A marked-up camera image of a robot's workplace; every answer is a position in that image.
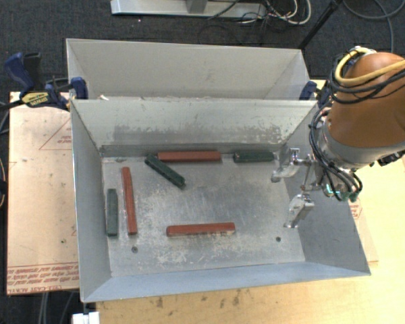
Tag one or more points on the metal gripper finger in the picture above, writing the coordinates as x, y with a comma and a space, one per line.
288, 169
298, 211

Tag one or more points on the dark green flat block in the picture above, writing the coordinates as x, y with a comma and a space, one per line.
253, 157
112, 213
165, 171

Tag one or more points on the grey metal bin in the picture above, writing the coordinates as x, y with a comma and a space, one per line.
206, 214

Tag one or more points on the red-brown flat block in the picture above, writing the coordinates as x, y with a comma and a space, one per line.
129, 201
200, 229
189, 156

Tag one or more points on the brown cardboard board, red print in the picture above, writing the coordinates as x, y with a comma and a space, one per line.
40, 197

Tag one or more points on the black cylinder on white bracket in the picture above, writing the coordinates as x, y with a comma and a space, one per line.
391, 158

